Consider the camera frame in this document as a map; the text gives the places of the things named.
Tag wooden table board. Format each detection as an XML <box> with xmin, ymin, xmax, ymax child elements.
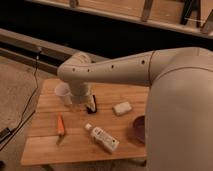
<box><xmin>21</xmin><ymin>79</ymin><xmax>148</xmax><ymax>166</ymax></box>

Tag dark red ceramic bowl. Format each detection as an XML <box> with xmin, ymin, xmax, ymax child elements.
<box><xmin>133</xmin><ymin>116</ymin><xmax>145</xmax><ymax>143</ymax></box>

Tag orange carrot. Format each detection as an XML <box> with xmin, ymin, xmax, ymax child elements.
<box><xmin>57</xmin><ymin>114</ymin><xmax>65</xmax><ymax>136</ymax></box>

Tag white plastic bottle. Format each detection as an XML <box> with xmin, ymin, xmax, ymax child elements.
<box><xmin>85</xmin><ymin>123</ymin><xmax>119</xmax><ymax>153</ymax></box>

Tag white sponge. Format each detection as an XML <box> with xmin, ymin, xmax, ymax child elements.
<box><xmin>112</xmin><ymin>102</ymin><xmax>132</xmax><ymax>116</ymax></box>

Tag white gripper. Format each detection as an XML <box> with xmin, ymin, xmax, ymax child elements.
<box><xmin>69</xmin><ymin>83</ymin><xmax>92</xmax><ymax>104</ymax></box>

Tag black rectangular block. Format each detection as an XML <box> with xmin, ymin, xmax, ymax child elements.
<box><xmin>86</xmin><ymin>95</ymin><xmax>97</xmax><ymax>114</ymax></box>

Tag black cable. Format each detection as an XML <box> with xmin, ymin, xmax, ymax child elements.
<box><xmin>0</xmin><ymin>49</ymin><xmax>42</xmax><ymax>152</ymax></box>

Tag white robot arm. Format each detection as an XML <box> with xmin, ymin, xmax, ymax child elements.
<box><xmin>57</xmin><ymin>47</ymin><xmax>213</xmax><ymax>171</ymax></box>

